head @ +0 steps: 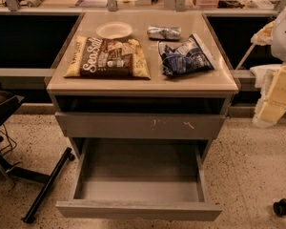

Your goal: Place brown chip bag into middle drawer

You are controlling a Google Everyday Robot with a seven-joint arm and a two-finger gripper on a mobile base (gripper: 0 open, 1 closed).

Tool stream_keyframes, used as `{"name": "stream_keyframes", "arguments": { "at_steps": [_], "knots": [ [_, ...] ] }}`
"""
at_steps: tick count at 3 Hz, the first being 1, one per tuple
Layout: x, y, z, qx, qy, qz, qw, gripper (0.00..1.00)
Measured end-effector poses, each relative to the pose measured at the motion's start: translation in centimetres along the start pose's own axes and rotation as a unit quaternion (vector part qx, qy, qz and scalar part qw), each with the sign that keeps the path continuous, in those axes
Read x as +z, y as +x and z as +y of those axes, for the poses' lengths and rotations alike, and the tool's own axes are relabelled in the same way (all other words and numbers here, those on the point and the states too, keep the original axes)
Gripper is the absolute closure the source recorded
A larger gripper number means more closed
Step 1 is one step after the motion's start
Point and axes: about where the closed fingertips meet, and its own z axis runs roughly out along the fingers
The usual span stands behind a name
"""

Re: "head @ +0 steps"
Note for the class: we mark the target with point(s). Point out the open middle drawer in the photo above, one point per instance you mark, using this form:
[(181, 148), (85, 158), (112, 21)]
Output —
[(139, 179)]

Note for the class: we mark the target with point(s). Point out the black caster wheel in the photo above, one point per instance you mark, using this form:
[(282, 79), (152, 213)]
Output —
[(280, 207)]

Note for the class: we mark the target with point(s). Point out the crushed silver can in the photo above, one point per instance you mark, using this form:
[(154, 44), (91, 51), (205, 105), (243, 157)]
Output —
[(164, 33)]

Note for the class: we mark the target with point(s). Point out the closed top drawer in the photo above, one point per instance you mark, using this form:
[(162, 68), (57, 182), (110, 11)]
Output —
[(151, 126)]

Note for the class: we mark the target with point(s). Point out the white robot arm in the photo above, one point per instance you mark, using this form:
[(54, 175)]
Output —
[(278, 48)]

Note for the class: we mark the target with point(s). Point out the white chair armrest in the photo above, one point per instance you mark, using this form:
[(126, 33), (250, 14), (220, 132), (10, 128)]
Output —
[(260, 71)]

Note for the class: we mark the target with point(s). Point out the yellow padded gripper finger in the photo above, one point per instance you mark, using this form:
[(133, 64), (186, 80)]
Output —
[(265, 35), (271, 107)]

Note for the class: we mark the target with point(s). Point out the white paper bowl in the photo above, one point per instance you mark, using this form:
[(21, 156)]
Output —
[(114, 30)]

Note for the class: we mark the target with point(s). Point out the brown sea salt chip bag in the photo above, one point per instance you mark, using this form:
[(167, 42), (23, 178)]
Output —
[(97, 57)]

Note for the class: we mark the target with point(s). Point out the blue chip bag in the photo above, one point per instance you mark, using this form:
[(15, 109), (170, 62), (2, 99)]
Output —
[(187, 58)]

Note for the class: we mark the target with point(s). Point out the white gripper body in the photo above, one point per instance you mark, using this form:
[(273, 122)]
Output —
[(285, 35)]

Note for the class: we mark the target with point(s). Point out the grey drawer cabinet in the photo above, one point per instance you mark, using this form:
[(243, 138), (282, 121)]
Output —
[(196, 94)]

